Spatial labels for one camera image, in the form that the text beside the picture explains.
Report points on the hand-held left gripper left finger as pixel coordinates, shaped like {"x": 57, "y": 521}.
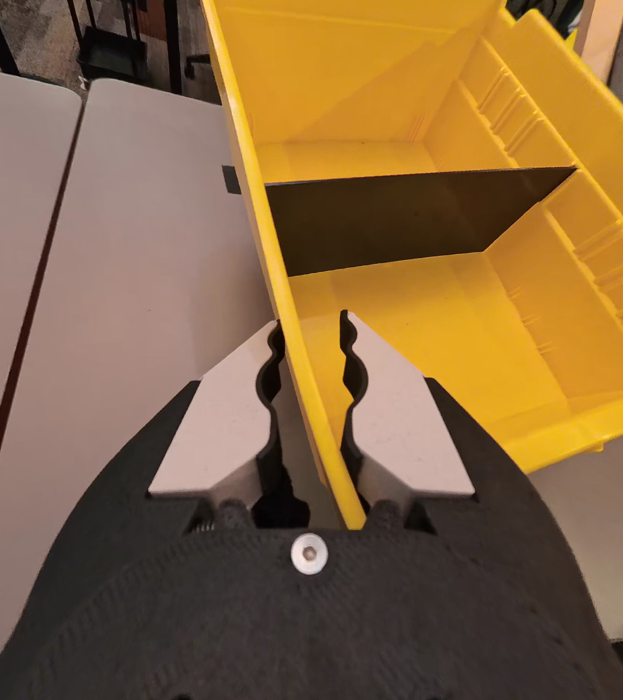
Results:
{"x": 218, "y": 432}

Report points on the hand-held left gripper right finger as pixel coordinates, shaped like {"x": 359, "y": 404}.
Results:
{"x": 404, "y": 437}

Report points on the cardboard bin divider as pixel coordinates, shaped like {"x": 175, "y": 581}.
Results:
{"x": 399, "y": 219}

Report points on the black tape piece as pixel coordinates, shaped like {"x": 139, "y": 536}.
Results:
{"x": 230, "y": 179}

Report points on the black metal rack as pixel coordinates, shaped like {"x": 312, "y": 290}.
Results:
{"x": 112, "y": 52}

